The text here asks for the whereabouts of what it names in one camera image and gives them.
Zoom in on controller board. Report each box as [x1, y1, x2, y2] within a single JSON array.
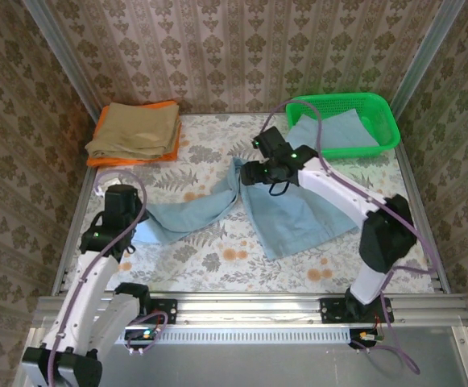
[[349, 328, 384, 350], [124, 328, 158, 351]]

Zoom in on folded orange trousers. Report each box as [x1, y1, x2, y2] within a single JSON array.
[[86, 99, 184, 169]]

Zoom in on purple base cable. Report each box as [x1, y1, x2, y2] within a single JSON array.
[[125, 309, 169, 356], [372, 277, 423, 376]]

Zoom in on white slotted cable duct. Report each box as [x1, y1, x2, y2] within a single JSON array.
[[47, 326, 355, 344]]

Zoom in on folded khaki trousers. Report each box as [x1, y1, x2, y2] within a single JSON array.
[[85, 102, 183, 161]]

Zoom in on aluminium corner post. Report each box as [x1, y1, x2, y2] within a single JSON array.
[[20, 0, 101, 123], [389, 0, 467, 117]]

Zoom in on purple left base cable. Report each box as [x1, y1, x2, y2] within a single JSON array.
[[125, 309, 169, 356]]

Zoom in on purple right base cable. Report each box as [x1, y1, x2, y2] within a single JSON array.
[[372, 277, 423, 376]]

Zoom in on right controller board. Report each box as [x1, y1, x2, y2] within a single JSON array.
[[349, 328, 384, 350]]

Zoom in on left controller board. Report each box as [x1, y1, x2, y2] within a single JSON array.
[[124, 328, 158, 351]]

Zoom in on floral tablecloth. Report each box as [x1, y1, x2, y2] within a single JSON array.
[[62, 113, 437, 294]]

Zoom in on aluminium table side rail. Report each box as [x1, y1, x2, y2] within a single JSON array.
[[51, 167, 97, 298], [396, 144, 451, 294]]

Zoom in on aluminium frame beam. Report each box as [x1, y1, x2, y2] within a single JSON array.
[[31, 293, 468, 328]]

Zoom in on light blue trousers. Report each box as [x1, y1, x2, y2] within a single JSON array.
[[130, 108, 382, 261]]

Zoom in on grey metal panel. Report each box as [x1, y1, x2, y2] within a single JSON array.
[[14, 325, 468, 387]]

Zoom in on green plastic basket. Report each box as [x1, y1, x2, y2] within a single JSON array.
[[284, 92, 403, 160]]

